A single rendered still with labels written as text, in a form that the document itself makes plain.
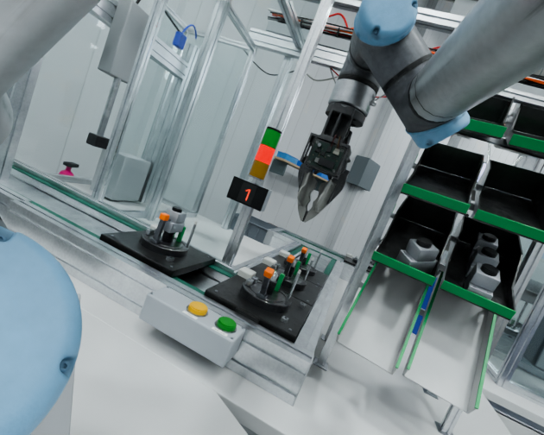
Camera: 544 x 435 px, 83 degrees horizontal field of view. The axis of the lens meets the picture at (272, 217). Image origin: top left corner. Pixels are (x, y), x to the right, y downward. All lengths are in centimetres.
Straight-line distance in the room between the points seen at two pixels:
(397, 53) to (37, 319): 47
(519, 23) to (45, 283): 32
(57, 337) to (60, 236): 78
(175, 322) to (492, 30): 64
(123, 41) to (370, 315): 137
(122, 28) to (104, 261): 100
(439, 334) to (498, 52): 66
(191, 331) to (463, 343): 60
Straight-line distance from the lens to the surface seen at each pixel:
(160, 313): 70
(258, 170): 95
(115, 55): 155
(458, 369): 84
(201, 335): 66
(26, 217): 107
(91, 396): 62
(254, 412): 68
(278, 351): 70
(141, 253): 88
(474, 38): 32
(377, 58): 51
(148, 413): 61
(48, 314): 20
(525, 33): 28
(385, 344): 78
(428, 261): 74
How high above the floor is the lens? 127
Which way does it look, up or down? 6 degrees down
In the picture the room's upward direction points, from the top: 22 degrees clockwise
